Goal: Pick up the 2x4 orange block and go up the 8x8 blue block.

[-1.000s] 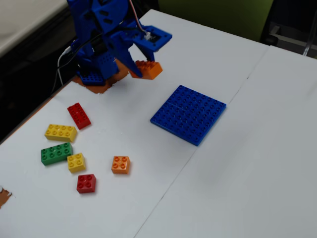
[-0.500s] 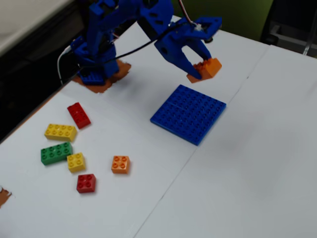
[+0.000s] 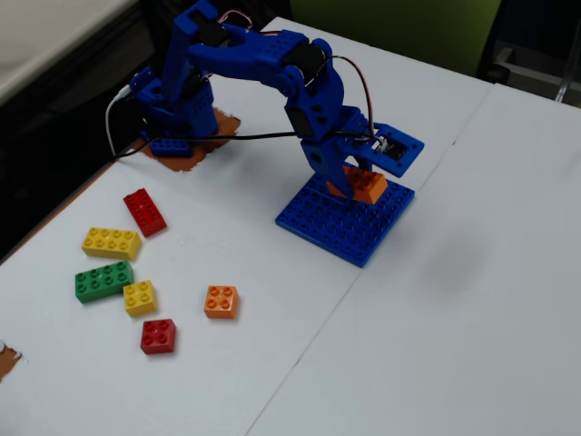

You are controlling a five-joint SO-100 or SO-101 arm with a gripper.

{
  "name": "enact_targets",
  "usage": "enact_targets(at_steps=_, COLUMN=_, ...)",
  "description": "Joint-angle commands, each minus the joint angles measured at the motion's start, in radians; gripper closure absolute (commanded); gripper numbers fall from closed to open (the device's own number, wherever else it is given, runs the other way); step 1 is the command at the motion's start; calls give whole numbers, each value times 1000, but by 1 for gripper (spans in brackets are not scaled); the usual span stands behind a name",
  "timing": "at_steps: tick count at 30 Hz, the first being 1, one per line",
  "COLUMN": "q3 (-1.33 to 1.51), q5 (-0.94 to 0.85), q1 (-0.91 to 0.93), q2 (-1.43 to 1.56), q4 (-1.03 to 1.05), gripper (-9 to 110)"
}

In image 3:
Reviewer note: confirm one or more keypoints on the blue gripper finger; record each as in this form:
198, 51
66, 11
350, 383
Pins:
339, 179
365, 162

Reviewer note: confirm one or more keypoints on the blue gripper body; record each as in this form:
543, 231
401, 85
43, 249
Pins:
323, 160

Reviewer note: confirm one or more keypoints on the orange 2x4 brick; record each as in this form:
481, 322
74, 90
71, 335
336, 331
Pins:
370, 186

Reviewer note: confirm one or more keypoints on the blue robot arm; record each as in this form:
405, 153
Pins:
254, 50

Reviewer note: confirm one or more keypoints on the brown torn cardboard patch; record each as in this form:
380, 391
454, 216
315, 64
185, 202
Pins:
222, 129

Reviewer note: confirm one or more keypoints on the blue 2x4 brick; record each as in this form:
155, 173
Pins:
171, 147

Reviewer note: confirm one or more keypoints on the orange 2x2 brick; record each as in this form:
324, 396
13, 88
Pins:
221, 302

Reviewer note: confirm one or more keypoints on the red 2x4 brick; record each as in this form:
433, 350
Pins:
145, 212

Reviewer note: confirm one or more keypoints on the metal chair leg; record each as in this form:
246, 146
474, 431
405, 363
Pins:
567, 72

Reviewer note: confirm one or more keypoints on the yellow 2x2 brick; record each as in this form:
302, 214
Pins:
140, 299

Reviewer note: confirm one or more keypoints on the yellow 2x4 brick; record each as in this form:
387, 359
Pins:
111, 243

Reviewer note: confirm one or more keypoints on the red 2x2 brick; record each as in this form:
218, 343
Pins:
158, 337

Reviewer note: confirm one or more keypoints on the green 2x4 brick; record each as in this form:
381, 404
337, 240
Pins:
103, 282

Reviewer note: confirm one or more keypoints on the white side table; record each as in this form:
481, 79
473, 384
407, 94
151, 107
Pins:
45, 32

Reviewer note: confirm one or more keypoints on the blue camera mount with board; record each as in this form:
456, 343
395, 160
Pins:
401, 165

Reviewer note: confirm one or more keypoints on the blue 8x8 base plate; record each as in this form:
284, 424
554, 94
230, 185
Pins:
345, 231

